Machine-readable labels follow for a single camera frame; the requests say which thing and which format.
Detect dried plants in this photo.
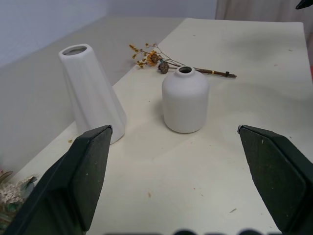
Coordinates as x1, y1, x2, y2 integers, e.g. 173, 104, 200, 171
0, 168, 39, 235

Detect dried yellow flower bundle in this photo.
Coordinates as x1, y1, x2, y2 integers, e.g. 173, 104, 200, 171
129, 43, 237, 79

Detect tall white ribbed vase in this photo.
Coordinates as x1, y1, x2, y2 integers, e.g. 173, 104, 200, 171
58, 44, 127, 145

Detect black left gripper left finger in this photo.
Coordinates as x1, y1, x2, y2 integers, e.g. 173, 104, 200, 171
0, 125, 113, 235

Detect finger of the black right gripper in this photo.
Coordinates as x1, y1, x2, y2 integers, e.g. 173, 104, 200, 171
295, 0, 313, 10

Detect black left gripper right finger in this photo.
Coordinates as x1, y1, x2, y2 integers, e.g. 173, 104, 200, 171
237, 124, 313, 235

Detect short round white vase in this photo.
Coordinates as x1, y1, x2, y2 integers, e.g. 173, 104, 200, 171
161, 65, 209, 134

